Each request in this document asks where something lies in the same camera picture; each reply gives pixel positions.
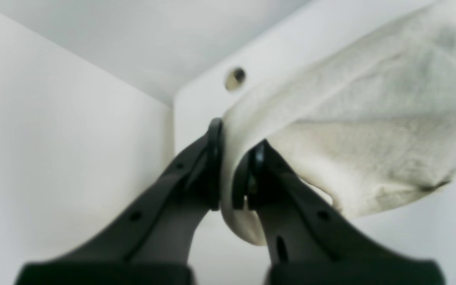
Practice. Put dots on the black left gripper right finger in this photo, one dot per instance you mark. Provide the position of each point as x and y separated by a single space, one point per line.
309 242

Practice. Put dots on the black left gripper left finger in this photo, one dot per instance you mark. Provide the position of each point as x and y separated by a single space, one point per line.
149 242

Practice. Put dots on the beige T-shirt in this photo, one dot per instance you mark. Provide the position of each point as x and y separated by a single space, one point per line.
372 126

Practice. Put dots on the right table grommet hole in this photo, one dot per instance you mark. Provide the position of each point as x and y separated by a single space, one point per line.
235 79

